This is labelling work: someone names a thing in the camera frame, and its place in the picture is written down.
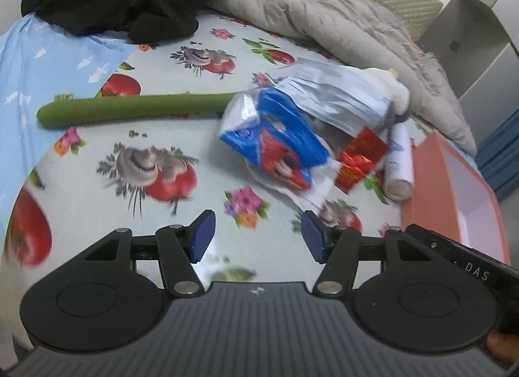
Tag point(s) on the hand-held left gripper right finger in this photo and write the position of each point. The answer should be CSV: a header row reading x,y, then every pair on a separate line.
x,y
313,237

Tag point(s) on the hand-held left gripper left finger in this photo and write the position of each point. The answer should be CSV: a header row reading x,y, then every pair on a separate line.
x,y
203,235

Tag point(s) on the pink cardboard box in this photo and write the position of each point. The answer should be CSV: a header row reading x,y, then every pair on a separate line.
x,y
438,182

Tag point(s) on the red foil packet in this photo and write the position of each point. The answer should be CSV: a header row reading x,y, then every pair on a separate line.
x,y
359,162

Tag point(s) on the blue red snack packet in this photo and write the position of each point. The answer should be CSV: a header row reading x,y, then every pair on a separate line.
x,y
284,130

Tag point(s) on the pack of face masks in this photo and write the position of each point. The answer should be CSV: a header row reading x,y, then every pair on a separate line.
x,y
336,93

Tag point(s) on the white bottle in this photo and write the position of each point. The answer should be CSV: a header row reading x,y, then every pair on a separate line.
x,y
399,170

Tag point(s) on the blue curtain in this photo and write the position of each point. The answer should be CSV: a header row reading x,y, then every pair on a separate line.
x,y
505,158

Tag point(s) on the fruit print tablecloth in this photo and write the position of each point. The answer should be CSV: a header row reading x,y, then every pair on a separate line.
x,y
190,65

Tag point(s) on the grey quilt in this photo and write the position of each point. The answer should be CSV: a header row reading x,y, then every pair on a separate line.
x,y
336,20

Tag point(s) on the white cabinet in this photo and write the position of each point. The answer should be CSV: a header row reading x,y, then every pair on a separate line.
x,y
466,36

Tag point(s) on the blue bedsheet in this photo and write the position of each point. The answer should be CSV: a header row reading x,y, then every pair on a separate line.
x,y
52,61

